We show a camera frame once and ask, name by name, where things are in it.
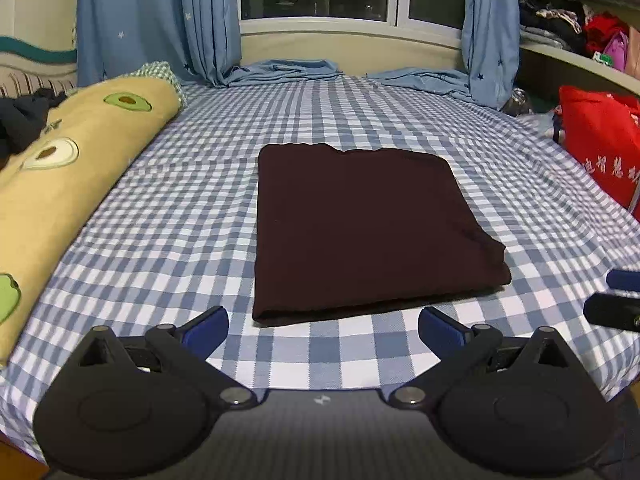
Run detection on magenta bag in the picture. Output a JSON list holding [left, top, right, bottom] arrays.
[[602, 30, 628, 72]]

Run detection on yellow avocado print blanket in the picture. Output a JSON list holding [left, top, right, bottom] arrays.
[[0, 74, 182, 366]]

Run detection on dark clothes pile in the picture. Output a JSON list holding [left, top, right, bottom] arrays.
[[0, 89, 68, 168]]

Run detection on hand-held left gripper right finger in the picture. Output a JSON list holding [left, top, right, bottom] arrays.
[[389, 306, 583, 407]]

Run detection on red tote bag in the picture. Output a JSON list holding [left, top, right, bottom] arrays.
[[552, 85, 640, 221]]

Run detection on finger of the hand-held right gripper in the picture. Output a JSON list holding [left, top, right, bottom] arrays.
[[606, 269, 640, 292], [583, 293, 640, 332]]

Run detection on red clothes heap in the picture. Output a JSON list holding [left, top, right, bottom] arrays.
[[582, 12, 628, 56]]

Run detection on blue star curtain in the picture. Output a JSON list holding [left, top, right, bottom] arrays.
[[76, 0, 343, 87], [367, 0, 521, 110]]

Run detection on green checked pillow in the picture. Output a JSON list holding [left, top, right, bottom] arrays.
[[131, 61, 188, 111]]

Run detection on grey folded clothes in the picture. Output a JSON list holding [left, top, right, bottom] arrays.
[[520, 27, 576, 52]]

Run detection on white shelf unit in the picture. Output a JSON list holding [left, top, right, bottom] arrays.
[[515, 0, 640, 96]]

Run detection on blue checked bed sheet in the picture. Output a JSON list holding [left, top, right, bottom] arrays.
[[0, 76, 640, 461]]

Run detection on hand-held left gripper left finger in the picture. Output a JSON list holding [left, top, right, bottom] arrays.
[[62, 305, 257, 408]]

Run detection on black clothes heap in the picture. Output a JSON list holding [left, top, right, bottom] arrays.
[[519, 0, 588, 53]]

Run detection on cream and teal headboard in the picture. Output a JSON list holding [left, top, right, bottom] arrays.
[[0, 35, 80, 98]]

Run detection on maroon printed sweatshirt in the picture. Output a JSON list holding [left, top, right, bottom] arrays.
[[251, 143, 512, 327]]

